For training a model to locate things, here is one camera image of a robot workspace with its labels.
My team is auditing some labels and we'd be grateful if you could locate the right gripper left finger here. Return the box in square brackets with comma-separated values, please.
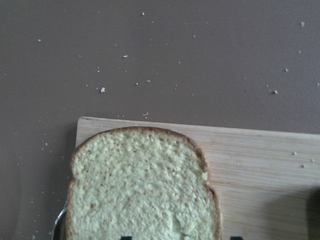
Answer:
[120, 236, 133, 240]

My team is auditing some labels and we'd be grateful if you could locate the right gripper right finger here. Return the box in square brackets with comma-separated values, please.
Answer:
[230, 236, 243, 240]

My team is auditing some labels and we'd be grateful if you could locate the bread slice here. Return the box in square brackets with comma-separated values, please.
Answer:
[65, 126, 222, 240]

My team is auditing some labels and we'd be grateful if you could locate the wooden cutting board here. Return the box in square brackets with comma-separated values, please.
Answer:
[76, 116, 320, 240]

